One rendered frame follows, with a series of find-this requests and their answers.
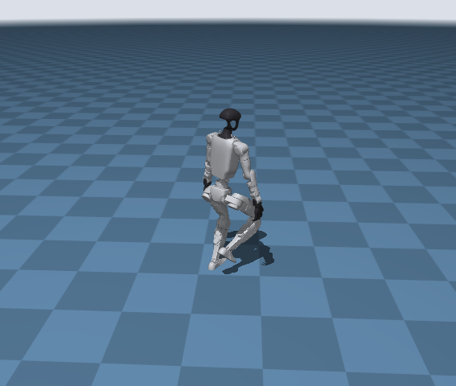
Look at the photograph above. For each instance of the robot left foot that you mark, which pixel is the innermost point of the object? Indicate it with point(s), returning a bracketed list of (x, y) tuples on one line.
[(212, 265)]

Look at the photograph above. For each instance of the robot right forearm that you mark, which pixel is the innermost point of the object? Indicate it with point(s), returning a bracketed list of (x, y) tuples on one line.
[(252, 184)]

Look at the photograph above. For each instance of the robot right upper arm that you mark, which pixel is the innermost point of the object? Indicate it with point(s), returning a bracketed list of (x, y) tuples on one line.
[(242, 151)]

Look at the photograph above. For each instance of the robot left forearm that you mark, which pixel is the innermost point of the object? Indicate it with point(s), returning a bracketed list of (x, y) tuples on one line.
[(208, 172)]

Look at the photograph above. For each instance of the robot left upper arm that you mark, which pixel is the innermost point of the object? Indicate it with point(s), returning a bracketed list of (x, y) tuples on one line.
[(209, 140)]

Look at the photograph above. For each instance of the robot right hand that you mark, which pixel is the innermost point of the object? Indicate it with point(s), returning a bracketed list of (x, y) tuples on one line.
[(258, 210)]

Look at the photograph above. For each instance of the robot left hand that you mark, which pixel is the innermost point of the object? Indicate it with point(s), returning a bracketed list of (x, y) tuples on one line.
[(206, 184)]

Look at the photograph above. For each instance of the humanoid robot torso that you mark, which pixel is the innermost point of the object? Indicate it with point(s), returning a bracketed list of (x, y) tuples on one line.
[(224, 163)]

